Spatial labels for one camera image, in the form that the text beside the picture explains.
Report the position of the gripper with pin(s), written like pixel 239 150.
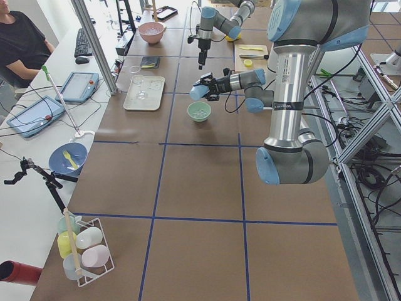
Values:
pixel 203 44
pixel 221 84

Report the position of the light blue cup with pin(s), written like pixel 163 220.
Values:
pixel 198 91

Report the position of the green bowl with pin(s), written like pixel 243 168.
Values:
pixel 198 104

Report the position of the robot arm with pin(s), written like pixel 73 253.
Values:
pixel 301 33
pixel 211 18

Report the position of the ice cubes in green bowl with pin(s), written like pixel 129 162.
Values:
pixel 199 113

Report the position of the pink bowl with ice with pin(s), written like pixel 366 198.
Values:
pixel 152 32

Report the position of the blue bowl with fork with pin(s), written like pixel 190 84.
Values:
pixel 68 159

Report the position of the whole yellow lemon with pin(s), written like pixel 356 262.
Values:
pixel 227 38

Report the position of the wooden cutting board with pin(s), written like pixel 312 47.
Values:
pixel 239 62

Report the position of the lemon half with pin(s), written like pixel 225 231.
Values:
pixel 248 63

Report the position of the grey folded cloth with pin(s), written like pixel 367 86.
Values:
pixel 150 62

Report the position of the yellow plastic knife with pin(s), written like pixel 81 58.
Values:
pixel 251 48

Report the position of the cream bear tray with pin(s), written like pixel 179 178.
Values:
pixel 154 87

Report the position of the wine glass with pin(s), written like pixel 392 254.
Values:
pixel 137 80

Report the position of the black keyboard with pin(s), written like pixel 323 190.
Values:
pixel 82 45

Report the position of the computer mouse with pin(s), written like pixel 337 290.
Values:
pixel 80 60

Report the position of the far teach pendant tablet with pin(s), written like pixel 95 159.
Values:
pixel 79 87

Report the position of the teach pendant tablet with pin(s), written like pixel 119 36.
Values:
pixel 36 117
pixel 79 87

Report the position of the near teach pendant tablet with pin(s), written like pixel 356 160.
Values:
pixel 36 117

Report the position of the seated person black shirt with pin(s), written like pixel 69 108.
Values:
pixel 24 48

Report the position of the white cup in rack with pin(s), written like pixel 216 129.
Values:
pixel 89 237

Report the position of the pink cup in rack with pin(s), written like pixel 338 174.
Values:
pixel 95 256

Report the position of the yellow cup in rack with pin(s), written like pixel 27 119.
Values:
pixel 63 242

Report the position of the red cylinder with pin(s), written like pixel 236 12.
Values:
pixel 20 273

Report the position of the aluminium frame post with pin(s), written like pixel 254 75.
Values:
pixel 85 21

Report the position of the black camera tripod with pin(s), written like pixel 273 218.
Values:
pixel 50 179

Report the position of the white wire cup rack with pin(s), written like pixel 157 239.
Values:
pixel 73 268

